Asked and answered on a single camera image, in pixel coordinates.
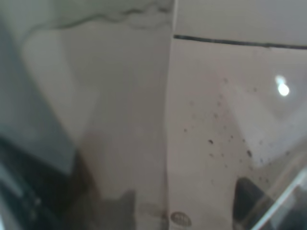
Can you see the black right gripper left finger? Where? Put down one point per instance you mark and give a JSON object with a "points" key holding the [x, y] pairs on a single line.
{"points": [[39, 196]]}

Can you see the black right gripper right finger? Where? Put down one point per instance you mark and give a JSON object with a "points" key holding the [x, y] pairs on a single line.
{"points": [[251, 204]]}

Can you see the transparent grey plastic bottle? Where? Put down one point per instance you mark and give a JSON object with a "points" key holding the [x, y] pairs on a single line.
{"points": [[168, 102]]}

